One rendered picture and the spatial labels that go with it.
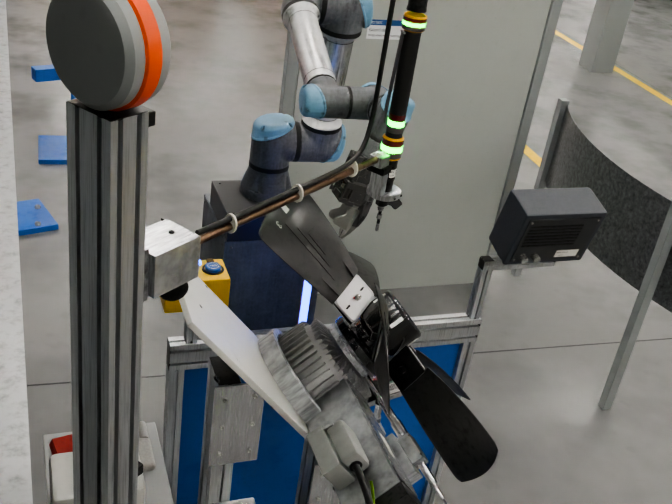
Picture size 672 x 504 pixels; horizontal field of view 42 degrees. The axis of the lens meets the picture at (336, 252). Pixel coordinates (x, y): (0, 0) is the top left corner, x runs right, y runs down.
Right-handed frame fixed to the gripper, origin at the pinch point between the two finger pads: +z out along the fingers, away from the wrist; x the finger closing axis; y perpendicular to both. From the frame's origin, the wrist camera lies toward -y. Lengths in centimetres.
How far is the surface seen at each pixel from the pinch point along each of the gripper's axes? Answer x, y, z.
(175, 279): 61, 58, -12
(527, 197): -13, -55, -18
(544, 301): -137, -202, 65
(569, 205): -10, -66, -21
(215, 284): -8.9, 21.6, 25.2
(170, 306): -8.9, 30.2, 33.7
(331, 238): 21.1, 14.9, -7.0
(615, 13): -492, -446, -72
